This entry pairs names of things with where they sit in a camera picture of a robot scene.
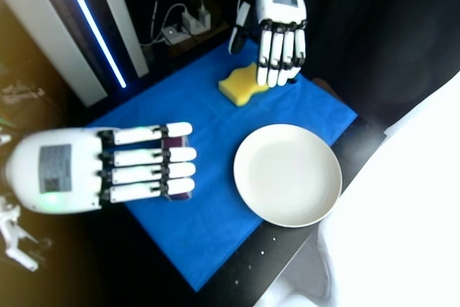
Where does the white round plate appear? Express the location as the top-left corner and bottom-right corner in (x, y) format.
(233, 123), (343, 229)

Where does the black curtain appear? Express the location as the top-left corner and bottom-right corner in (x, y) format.
(293, 0), (460, 124)

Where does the blue cloth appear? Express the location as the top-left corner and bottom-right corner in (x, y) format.
(88, 39), (359, 293)

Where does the yellow sponge with green back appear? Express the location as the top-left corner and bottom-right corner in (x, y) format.
(218, 62), (269, 108)

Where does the white tower with blue light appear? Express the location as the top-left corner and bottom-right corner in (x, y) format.
(0, 0), (150, 108)

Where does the white backdrop sheet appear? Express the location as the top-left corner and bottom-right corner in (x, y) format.
(257, 69), (460, 307)

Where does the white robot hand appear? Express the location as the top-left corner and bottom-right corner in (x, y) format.
(5, 122), (198, 214)
(229, 0), (309, 88)

